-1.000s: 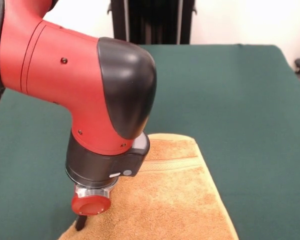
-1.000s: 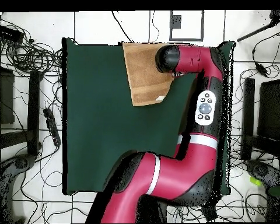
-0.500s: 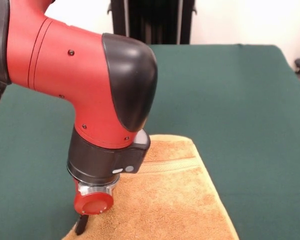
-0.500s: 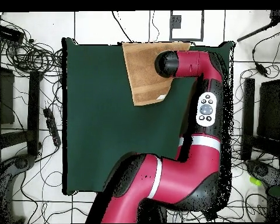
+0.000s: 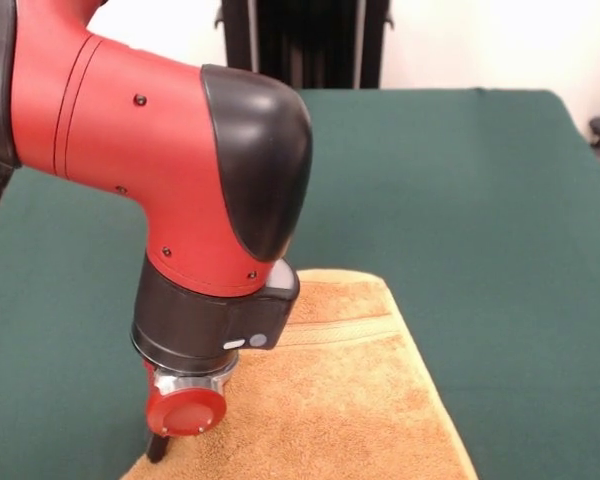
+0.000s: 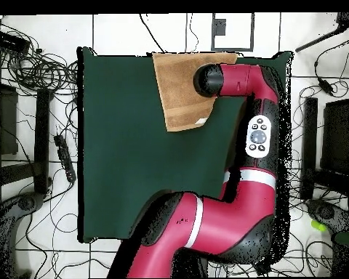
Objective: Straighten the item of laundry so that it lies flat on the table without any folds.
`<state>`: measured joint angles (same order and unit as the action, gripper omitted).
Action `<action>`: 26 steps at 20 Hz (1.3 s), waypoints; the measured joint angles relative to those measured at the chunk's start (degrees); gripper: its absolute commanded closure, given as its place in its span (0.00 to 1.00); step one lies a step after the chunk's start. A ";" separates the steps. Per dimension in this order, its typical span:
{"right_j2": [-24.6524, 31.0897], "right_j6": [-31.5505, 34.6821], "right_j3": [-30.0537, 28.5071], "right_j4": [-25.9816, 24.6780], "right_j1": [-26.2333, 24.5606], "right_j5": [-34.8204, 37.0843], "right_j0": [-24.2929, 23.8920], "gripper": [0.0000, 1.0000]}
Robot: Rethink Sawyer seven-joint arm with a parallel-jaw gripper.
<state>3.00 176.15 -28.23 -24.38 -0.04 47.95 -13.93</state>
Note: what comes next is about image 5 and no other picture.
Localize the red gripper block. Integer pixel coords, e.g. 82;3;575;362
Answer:
142;358;229;464

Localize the tan terry towel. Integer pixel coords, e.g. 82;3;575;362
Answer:
122;268;480;480

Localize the dark green table cloth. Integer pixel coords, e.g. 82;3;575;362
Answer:
0;88;600;480

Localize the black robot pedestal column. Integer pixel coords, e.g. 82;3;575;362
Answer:
221;0;396;92

